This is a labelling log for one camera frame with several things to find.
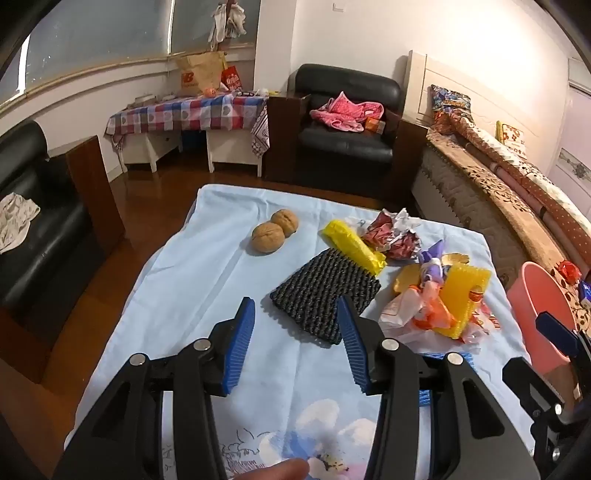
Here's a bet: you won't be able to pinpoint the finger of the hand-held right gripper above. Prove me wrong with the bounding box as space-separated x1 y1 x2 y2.
536 312 581 356
502 357 566 421

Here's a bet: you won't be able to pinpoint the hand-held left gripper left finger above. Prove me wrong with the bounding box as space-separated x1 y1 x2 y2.
53 296 256 480

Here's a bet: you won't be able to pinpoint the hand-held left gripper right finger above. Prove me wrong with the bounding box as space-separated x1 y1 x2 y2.
336 295 541 480

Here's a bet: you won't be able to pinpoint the pink plastic bin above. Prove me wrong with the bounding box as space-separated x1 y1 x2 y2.
506 261 578 377

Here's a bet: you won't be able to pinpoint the white orange plastic bag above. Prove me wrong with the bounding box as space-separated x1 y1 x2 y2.
379 279 462 344

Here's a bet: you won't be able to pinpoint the black foam net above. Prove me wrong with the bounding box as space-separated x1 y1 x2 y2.
270 248 382 346

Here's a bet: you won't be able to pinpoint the blue foam net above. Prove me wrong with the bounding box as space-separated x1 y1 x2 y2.
418 351 475 407

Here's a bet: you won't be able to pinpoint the yellow foam net sheet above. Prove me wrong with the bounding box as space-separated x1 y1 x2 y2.
436 264 491 341

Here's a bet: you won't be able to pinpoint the yellow foam net tube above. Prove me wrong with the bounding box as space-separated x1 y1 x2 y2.
322 220 387 277

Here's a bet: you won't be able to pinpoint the purple wrapper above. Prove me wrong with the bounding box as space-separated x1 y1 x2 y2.
418 240 451 284

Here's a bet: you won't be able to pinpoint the red silver wrapper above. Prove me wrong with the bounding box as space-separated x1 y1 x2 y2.
358 208 423 263

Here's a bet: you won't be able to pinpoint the person's left hand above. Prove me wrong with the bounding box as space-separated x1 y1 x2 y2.
247 459 310 480

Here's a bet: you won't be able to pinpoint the walnut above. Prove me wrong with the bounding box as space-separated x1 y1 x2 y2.
252 222 286 254
270 209 299 237

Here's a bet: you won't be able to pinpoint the quilted beige mattress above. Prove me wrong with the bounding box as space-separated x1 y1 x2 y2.
411 138 532 278

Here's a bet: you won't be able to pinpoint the white side table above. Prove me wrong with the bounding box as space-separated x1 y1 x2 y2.
121 127 264 176

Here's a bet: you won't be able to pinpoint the yellow patterned pillow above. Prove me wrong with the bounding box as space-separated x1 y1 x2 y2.
496 121 528 160

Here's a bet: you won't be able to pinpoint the lavender wardrobe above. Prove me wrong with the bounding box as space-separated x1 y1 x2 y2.
556 58 591 195

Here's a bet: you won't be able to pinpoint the black leather armchair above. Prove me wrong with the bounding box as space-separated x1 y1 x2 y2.
265 64 428 197

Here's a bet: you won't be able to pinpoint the black leather sofa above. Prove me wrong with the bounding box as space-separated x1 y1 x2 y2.
0 120 125 384

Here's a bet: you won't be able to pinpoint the checkered cloth side table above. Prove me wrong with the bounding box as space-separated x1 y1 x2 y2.
105 93 269 160

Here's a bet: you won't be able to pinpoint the pink clothing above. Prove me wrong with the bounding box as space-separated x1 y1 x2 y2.
310 91 385 134

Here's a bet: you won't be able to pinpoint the colourful patterned pillow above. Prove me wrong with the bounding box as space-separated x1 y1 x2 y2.
430 84 472 134

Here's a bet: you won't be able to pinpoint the cream bed headboard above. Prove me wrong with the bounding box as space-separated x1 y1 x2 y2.
404 50 571 158

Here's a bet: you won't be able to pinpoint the white cloth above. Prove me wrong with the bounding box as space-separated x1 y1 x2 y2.
0 192 41 256

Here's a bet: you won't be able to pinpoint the brown paper bag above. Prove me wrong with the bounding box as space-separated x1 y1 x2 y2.
174 52 227 97

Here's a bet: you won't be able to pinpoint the white hanging clothes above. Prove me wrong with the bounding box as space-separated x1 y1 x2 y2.
208 0 247 51

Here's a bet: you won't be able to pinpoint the large window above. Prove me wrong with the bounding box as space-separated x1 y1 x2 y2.
18 0 257 90

